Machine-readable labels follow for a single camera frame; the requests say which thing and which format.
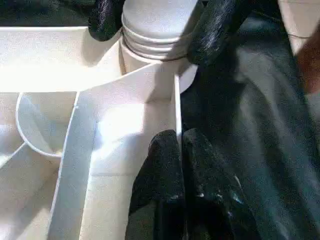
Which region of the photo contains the white plastic table top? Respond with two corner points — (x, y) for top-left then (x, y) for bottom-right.
(0, 25), (199, 240)

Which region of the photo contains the white plastic table leg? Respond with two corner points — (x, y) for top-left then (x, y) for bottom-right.
(120, 0), (201, 61)

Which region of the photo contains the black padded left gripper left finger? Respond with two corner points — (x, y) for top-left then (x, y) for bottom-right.
(125, 128), (188, 240)

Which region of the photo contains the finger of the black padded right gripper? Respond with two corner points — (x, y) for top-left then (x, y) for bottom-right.
(88, 0), (126, 43)
(184, 0), (254, 67)

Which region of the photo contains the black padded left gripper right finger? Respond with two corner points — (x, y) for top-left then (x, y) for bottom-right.
(181, 127), (256, 240)

